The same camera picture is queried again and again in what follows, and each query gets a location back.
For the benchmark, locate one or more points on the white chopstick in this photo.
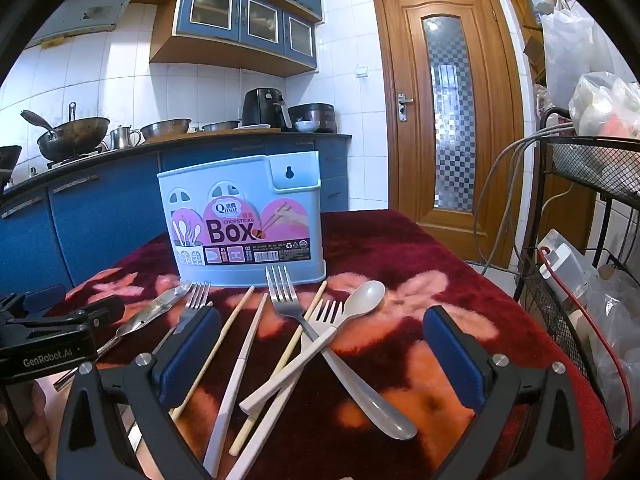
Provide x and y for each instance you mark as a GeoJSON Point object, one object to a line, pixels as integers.
{"type": "Point", "coordinates": [232, 400]}

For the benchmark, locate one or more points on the white power adapter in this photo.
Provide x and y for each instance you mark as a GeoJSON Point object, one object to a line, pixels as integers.
{"type": "Point", "coordinates": [562, 265]}

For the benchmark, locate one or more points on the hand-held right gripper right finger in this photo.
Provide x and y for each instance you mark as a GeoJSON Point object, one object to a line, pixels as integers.
{"type": "Point", "coordinates": [452, 360]}

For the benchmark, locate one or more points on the glass door wall cabinet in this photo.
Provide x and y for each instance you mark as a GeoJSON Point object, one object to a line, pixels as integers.
{"type": "Point", "coordinates": [230, 10]}

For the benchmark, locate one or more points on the metal knife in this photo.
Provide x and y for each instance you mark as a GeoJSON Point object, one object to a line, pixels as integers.
{"type": "Point", "coordinates": [150, 310]}

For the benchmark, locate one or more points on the wooden door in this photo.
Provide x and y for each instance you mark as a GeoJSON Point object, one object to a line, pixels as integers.
{"type": "Point", "coordinates": [400, 170]}

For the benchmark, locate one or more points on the white bowl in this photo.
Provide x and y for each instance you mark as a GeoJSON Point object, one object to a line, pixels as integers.
{"type": "Point", "coordinates": [306, 126]}

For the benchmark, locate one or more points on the person's left hand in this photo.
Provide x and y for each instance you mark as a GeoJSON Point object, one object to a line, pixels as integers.
{"type": "Point", "coordinates": [42, 410]}

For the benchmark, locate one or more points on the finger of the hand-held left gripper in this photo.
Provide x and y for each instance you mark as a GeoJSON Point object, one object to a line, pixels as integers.
{"type": "Point", "coordinates": [102, 310]}

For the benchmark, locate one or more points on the dark rice cooker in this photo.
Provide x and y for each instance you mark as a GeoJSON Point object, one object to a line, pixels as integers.
{"type": "Point", "coordinates": [312, 115]}

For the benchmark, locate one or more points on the wooden chopstick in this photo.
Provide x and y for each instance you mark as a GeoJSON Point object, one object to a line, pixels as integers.
{"type": "Point", "coordinates": [230, 327]}
{"type": "Point", "coordinates": [316, 300]}

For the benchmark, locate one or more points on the gas stove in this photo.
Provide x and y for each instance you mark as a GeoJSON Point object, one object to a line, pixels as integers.
{"type": "Point", "coordinates": [75, 157]}

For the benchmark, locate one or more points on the red floral blanket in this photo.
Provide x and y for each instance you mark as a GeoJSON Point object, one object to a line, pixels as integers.
{"type": "Point", "coordinates": [400, 250]}

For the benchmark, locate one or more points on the light blue chopsticks box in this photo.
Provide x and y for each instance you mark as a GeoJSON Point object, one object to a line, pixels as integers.
{"type": "Point", "coordinates": [240, 195]}

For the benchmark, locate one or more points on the large metal bowl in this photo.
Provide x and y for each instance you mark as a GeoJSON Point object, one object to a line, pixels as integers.
{"type": "Point", "coordinates": [165, 129]}

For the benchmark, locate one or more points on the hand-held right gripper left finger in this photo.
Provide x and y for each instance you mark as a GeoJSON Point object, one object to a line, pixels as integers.
{"type": "Point", "coordinates": [192, 355]}

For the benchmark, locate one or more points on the large metal fork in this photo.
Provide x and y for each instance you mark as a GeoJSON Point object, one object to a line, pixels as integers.
{"type": "Point", "coordinates": [282, 295]}

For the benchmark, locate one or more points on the blue base cabinets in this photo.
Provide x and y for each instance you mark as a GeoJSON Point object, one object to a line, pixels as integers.
{"type": "Point", "coordinates": [100, 220]}

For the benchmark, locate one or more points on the dark wok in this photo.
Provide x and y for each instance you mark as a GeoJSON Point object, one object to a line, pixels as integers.
{"type": "Point", "coordinates": [75, 135]}

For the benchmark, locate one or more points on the black air fryer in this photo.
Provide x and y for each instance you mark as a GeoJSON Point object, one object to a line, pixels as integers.
{"type": "Point", "coordinates": [262, 107]}

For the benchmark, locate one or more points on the wooden wall shelf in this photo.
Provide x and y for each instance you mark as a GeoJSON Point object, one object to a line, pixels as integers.
{"type": "Point", "coordinates": [530, 35]}

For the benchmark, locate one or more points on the small metal bowl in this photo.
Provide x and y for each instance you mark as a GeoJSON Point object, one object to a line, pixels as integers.
{"type": "Point", "coordinates": [220, 125]}

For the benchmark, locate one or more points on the crumpled clear plastic bag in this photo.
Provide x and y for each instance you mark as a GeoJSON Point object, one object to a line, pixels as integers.
{"type": "Point", "coordinates": [615, 320]}

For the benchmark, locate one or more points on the metal kettle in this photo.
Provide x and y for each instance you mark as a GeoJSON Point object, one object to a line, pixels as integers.
{"type": "Point", "coordinates": [122, 137]}

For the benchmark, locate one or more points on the range hood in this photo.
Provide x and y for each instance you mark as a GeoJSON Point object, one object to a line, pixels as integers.
{"type": "Point", "coordinates": [85, 5]}

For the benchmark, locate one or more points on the small metal fork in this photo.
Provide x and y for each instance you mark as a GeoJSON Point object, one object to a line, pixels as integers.
{"type": "Point", "coordinates": [199, 296]}

